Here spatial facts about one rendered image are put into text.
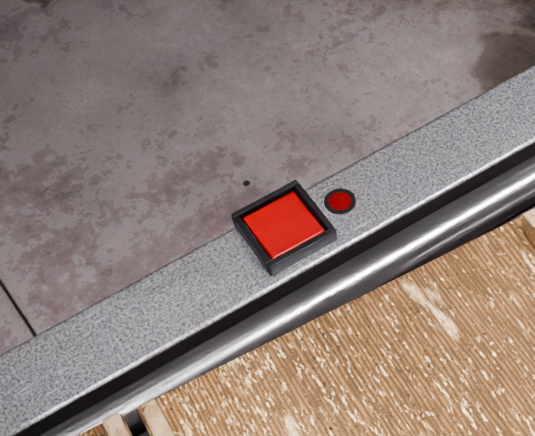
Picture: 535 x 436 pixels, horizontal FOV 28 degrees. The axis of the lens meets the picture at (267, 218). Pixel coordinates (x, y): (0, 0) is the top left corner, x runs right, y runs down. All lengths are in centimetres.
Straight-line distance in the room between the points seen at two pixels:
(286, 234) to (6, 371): 29
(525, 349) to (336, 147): 138
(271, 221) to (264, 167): 123
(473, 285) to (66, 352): 38
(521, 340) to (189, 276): 32
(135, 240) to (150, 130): 29
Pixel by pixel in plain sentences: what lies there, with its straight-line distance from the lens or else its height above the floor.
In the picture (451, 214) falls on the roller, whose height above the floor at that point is 92.
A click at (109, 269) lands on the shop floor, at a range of 220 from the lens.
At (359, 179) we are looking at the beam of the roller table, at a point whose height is 92.
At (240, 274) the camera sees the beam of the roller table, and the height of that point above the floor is 92.
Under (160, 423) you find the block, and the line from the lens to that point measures 94.
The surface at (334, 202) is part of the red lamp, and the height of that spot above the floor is 92.
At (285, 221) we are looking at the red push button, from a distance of 106.
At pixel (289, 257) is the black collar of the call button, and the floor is 93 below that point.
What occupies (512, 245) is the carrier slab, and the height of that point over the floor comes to 94.
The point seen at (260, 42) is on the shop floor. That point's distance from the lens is 253.
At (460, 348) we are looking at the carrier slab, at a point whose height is 94.
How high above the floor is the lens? 180
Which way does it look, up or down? 54 degrees down
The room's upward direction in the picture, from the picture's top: 10 degrees counter-clockwise
